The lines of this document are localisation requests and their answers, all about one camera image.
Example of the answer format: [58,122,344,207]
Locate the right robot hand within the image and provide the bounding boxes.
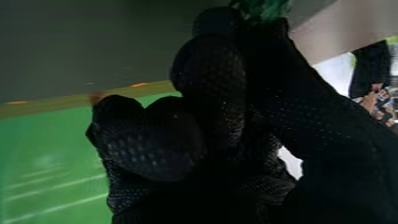
[83,5,398,224]

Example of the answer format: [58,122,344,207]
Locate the leafy green sprig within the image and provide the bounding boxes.
[229,0,293,24]

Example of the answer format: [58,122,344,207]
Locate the person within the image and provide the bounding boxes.
[346,39,394,99]

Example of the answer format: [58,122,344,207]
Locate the dark mat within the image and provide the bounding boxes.
[0,0,339,104]

